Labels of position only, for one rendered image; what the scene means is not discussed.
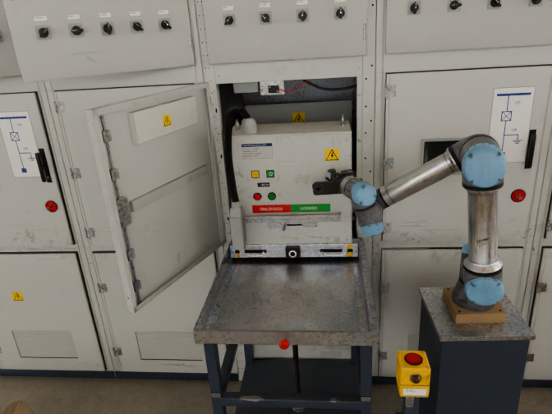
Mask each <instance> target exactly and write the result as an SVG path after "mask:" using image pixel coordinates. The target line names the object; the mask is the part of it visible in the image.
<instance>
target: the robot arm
mask: <svg viewBox="0 0 552 414"><path fill-rule="evenodd" d="M506 170H507V160H506V157H505V155H504V153H503V151H502V150H501V149H500V147H499V144H498V142H497V141H496V140H495V139H494V138H493V137H492V136H488V135H486V134H475V135H471V136H468V137H466V138H464V139H463V140H460V141H459V142H457V143H455V144H454V145H451V146H449V147H448V148H447V150H446V152H445V153H443V154H441V155H440V156H438V157H436V158H434V159H432V160H431V161H429V162H427V163H424V164H422V165H421V166H420V167H418V168H415V169H413V170H411V171H410V172H408V173H406V174H404V175H402V176H401V177H399V178H397V179H395V180H393V181H391V182H390V183H388V184H386V185H384V186H382V187H381V188H379V189H375V188H374V187H373V186H372V185H371V184H370V183H369V182H365V181H362V178H357V175H356V171H353V170H351V169H348V170H344V171H341V172H336V170H335V169H334V168H332V169H329V170H328V171H327V173H326V174H325V180H326V181H325V182H314V183H313V185H312V189H313V194H314V195H315V196H319V195H332V194H343V195H344V196H346V197H347V198H348V199H350V200H351V201H352V205H353V208H354V210H355V213H356V217H357V220H358V223H359V224H360V229H361V230H362V233H363V235H365V236H367V237H373V236H376V235H378V234H380V233H382V232H383V230H384V225H383V222H382V219H381V214H382V210H383V209H386V208H388V207H389V206H391V205H394V204H396V203H398V202H399V201H401V200H404V199H406V198H407V197H408V196H411V195H413V194H415V193H417V192H418V191H421V190H423V189H425V188H427V187H428V186H431V185H433V184H435V183H436V182H439V181H441V180H443V179H445V178H446V177H448V176H450V175H452V174H454V173H461V174H462V188H464V189H465V190H466V191H467V215H468V243H465V244H464V245H463V246H462V250H461V252H462V255H461V263H460V271H459V279H458V281H457V283H456V285H455V287H454V289H453V292H452V299H453V302H454V303H455V304H456V305H457V306H459V307H461V308H463V309H465V310H468V311H474V312H485V311H490V310H492V309H493V308H494V307H495V304H496V302H498V301H500V300H501V299H502V298H503V296H504V285H503V263H502V261H501V260H500V259H499V258H497V255H498V191H499V190H500V189H501V188H502V187H503V186H504V175H505V173H506ZM349 171H351V172H349Z"/></svg>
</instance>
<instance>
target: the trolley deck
mask: <svg viewBox="0 0 552 414"><path fill-rule="evenodd" d="M359 243H360V249H361V259H362V264H363V270H364V275H365V281H366V291H367V296H368V302H369V307H370V326H371V332H359V328H358V320H357V305H356V298H355V290H354V282H353V275H352V261H351V257H300V258H297V259H287V258H286V257H260V258H238V260H237V264H236V267H235V269H234V271H233V274H232V278H231V281H230V283H229V285H228V290H227V292H226V294H225V297H224V299H223V304H222V305H221V308H220V311H219V313H218V317H217V319H216V322H215V325H214V328H213V330H201V328H202V325H201V319H200V315H199V317H198V319H197V321H196V323H195V327H194V329H193V331H194V337H195V344H258V345H279V342H280V341H281V340H282V339H283V338H284V337H286V338H287V340H288V341H289V345H323V346H379V345H380V327H379V321H378V316H377V312H376V307H375V299H374V293H373V288H372V284H371V279H370V271H369V265H368V260H367V256H366V247H365V243H364V238H363V239H359Z"/></svg>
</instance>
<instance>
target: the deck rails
mask: <svg viewBox="0 0 552 414"><path fill-rule="evenodd" d="M356 239H357V242H358V248H359V249H358V256H355V257H351V261H352V275H353V282H354V290H355V298H356V312H357V320H358V328H359V332H371V326H370V307H369V302H368V296H367V291H366V281H365V275H364V270H363V264H362V259H361V249H360V243H359V238H358V232H357V226H356ZM231 241H232V239H231ZM231 241H230V243H229V245H228V248H227V250H226V253H225V255H224V257H223V260H222V262H221V265H220V266H219V269H218V272H217V274H216V276H215V278H214V281H213V284H212V286H211V288H210V290H209V293H208V296H207V297H206V300H205V303H204V305H203V307H202V309H201V312H200V319H201V325H202V328H201V330H213V328H214V325H215V322H216V319H217V317H218V315H219V311H220V308H221V305H222V304H223V299H224V297H225V294H226V292H227V290H228V285H229V283H230V281H231V278H232V274H233V271H234V269H235V267H236V264H237V260H238V258H231V253H230V244H231ZM203 312H204V314H203ZM202 314H203V316H202Z"/></svg>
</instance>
